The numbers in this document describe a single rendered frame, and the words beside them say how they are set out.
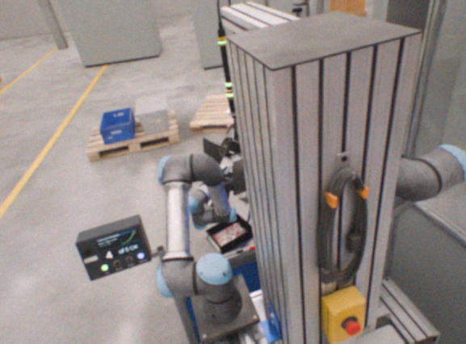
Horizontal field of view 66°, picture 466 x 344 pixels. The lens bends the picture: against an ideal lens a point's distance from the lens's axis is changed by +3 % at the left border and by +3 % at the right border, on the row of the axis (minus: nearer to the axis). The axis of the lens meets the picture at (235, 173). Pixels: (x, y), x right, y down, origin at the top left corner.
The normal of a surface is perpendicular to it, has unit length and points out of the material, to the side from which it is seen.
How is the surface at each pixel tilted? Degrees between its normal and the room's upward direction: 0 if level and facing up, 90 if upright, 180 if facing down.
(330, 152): 90
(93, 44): 90
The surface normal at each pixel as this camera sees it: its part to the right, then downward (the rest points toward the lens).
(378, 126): 0.30, 0.50
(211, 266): 0.00, -0.82
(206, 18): 0.10, 0.55
